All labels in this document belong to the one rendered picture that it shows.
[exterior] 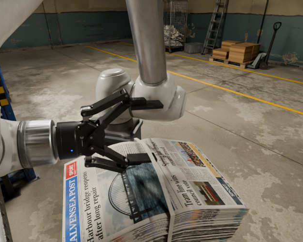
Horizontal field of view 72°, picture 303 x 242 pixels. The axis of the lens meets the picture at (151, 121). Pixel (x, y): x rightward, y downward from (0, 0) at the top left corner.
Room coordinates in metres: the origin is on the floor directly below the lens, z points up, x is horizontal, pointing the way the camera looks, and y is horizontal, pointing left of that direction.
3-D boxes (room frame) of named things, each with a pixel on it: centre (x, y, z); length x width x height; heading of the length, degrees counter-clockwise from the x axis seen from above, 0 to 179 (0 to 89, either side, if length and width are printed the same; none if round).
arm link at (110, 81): (0.87, 0.16, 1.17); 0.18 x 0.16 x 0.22; 73
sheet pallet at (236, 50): (6.47, -2.49, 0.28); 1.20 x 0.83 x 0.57; 39
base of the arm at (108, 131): (0.88, 0.19, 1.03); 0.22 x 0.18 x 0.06; 76
